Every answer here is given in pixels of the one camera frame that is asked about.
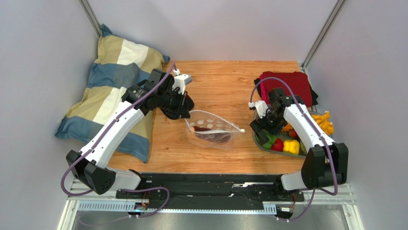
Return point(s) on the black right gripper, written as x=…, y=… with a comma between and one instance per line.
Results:
x=263, y=128

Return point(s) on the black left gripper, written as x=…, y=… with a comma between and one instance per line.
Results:
x=179, y=95

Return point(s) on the green bell pepper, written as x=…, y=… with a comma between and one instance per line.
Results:
x=271, y=140

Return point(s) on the red pomegranate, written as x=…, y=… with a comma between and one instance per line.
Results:
x=277, y=145

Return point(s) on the clear dotted zip top bag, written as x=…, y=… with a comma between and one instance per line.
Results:
x=209, y=120

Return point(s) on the dark red sweet potato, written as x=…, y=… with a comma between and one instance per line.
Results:
x=210, y=135

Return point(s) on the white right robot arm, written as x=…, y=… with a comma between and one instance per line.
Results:
x=326, y=162

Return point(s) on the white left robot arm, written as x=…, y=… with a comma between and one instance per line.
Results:
x=163, y=90

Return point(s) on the clear plastic food tray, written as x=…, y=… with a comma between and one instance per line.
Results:
x=284, y=136

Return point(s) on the black baseball cap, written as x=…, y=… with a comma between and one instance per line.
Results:
x=174, y=108

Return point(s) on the orange spiky gourd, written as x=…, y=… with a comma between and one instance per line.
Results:
x=287, y=128

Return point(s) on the yellow bell pepper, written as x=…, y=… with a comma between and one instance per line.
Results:
x=291, y=147

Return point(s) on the black folded cloth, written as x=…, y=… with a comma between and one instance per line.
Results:
x=259, y=89

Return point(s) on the orange finger fruit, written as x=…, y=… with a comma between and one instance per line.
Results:
x=324, y=123

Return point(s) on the blue beige plaid pillow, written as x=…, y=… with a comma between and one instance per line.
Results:
x=120, y=64

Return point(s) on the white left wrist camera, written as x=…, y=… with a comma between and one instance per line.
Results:
x=180, y=81

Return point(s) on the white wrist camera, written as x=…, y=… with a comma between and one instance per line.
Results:
x=260, y=107
x=180, y=81

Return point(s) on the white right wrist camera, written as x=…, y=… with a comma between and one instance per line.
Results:
x=260, y=107

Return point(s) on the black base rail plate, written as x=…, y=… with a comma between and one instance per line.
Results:
x=215, y=193

